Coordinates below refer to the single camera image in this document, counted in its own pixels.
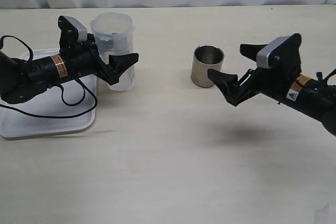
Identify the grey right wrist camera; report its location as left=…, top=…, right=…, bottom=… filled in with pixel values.
left=256, top=36, right=290, bottom=69

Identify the stainless steel cup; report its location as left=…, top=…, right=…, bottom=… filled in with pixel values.
left=191, top=44, right=225, bottom=88

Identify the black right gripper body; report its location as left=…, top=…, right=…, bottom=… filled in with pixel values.
left=230, top=33, right=329, bottom=114

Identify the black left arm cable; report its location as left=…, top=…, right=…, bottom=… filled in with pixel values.
left=0, top=34, right=98, bottom=118

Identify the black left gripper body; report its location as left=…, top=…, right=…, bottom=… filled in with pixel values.
left=26, top=15, right=99, bottom=87

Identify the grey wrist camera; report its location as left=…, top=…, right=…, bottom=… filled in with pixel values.
left=65, top=16, right=88, bottom=42
left=256, top=36, right=290, bottom=69

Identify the translucent plastic measuring cup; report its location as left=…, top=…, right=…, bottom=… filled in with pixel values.
left=89, top=12, right=137, bottom=93

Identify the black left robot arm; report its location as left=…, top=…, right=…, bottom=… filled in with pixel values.
left=1, top=15, right=139, bottom=104

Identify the white plastic tray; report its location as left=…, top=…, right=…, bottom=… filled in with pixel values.
left=1, top=48, right=97, bottom=139

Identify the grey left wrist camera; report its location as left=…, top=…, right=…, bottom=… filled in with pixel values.
left=65, top=16, right=88, bottom=42

